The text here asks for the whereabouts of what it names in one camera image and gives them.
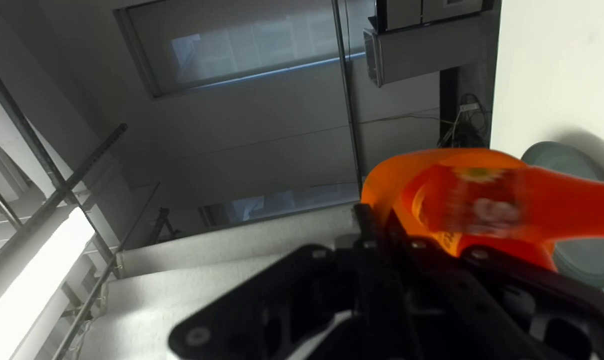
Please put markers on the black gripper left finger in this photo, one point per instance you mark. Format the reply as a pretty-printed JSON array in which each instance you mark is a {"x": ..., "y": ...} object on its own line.
[{"x": 303, "y": 300}]

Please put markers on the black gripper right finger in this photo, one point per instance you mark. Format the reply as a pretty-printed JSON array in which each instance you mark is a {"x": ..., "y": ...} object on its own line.
[{"x": 515, "y": 313}]

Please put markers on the orange plastic cup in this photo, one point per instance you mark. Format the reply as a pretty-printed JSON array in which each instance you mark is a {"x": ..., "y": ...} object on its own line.
[{"x": 569, "y": 206}]

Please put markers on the large grey-green plate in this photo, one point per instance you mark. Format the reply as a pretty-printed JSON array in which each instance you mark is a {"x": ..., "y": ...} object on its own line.
[{"x": 582, "y": 263}]

